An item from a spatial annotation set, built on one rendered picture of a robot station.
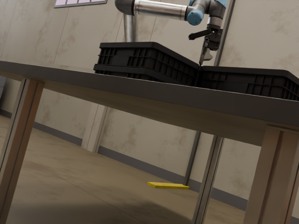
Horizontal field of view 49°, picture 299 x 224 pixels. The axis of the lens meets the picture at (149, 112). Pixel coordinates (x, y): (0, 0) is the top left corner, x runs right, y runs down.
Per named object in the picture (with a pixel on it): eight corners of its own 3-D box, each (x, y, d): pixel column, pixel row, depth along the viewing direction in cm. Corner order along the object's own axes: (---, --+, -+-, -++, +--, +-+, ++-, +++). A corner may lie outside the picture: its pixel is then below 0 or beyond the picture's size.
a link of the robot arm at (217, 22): (209, 15, 169) (207, 19, 178) (207, 24, 170) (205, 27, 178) (224, 19, 169) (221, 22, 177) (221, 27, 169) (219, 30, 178)
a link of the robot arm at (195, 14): (107, -4, 165) (204, 9, 156) (115, -12, 173) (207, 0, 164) (108, 17, 172) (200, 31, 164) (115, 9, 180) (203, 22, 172)
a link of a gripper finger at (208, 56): (211, 65, 169) (215, 49, 170) (200, 62, 169) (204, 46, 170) (210, 67, 172) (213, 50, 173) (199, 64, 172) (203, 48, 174)
